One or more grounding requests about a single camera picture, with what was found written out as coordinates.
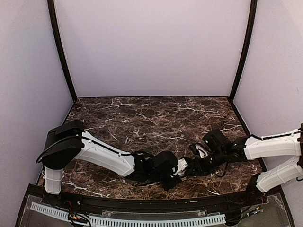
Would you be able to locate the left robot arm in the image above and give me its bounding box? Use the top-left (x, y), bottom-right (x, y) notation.
top-left (36, 120), bottom-right (188, 206)

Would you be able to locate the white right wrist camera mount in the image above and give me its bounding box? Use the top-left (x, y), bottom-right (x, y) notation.
top-left (189, 143), bottom-right (209, 159)

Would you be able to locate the black corner frame post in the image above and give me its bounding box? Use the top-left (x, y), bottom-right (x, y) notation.
top-left (47, 0), bottom-right (78, 102)
top-left (229, 0), bottom-right (258, 102)

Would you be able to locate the clear acrylic plate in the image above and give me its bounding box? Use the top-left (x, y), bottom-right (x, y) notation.
top-left (101, 210), bottom-right (207, 220)

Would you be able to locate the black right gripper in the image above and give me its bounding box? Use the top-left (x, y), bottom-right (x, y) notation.
top-left (185, 148), bottom-right (227, 175)

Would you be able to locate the black left corner frame post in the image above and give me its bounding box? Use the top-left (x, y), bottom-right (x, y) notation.
top-left (47, 0), bottom-right (78, 102)

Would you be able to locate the black right corner frame post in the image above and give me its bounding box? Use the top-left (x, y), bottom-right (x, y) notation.
top-left (229, 0), bottom-right (258, 102)

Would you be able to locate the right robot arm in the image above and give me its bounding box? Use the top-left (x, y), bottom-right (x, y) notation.
top-left (186, 127), bottom-right (303, 205)

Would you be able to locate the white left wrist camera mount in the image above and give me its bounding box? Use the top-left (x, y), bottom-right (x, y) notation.
top-left (172, 158), bottom-right (188, 177)

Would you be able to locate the white slotted cable duct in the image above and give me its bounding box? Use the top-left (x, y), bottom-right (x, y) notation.
top-left (30, 202), bottom-right (226, 227)

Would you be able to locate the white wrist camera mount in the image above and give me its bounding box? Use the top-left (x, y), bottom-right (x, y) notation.
top-left (189, 143), bottom-right (209, 159)
top-left (172, 158), bottom-right (188, 177)

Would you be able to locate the black front frame rail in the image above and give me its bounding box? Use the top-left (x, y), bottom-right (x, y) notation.
top-left (42, 186), bottom-right (266, 213)

